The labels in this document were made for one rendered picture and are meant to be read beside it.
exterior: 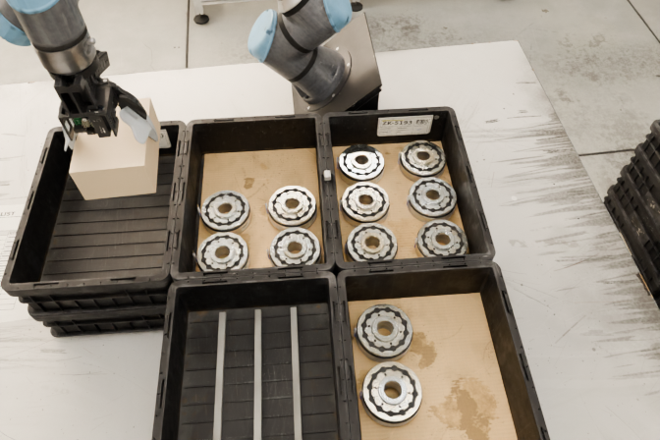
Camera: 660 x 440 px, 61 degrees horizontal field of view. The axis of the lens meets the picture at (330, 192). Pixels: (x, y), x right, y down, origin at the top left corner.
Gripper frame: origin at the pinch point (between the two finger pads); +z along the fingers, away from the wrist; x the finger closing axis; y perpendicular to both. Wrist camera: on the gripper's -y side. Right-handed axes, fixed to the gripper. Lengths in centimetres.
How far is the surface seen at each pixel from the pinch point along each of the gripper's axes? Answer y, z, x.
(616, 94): -104, 111, 187
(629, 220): -20, 83, 142
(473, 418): 47, 26, 56
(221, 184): -9.2, 26.9, 14.3
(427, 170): -5, 24, 60
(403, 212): 4, 27, 53
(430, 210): 6, 24, 58
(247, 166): -13.6, 27.0, 20.4
